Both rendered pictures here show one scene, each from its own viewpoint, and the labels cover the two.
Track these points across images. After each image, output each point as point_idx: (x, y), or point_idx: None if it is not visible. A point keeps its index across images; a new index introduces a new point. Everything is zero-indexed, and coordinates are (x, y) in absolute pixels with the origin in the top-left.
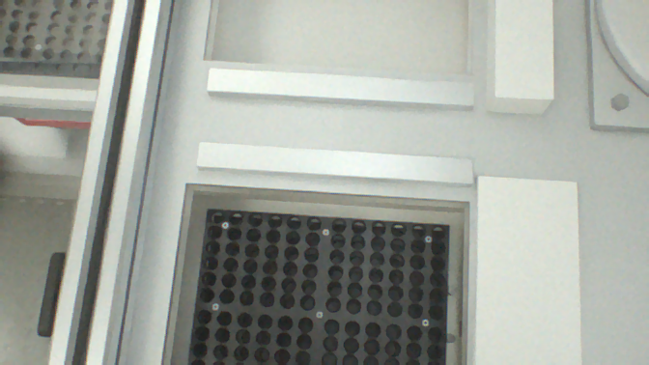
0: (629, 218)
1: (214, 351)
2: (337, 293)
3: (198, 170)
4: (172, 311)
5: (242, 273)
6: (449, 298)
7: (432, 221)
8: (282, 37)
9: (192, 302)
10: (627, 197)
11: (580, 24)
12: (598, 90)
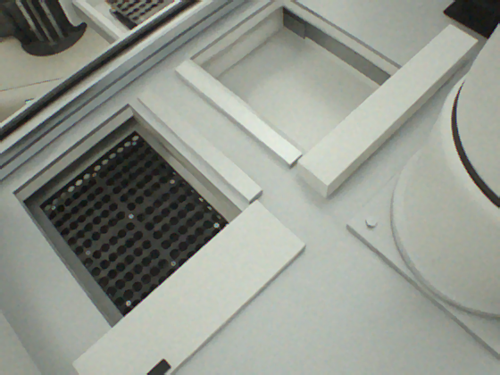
0: (319, 290)
1: (75, 194)
2: (156, 221)
3: (137, 102)
4: (70, 154)
5: (119, 170)
6: None
7: None
8: (260, 92)
9: None
10: (329, 278)
11: (395, 170)
12: (366, 207)
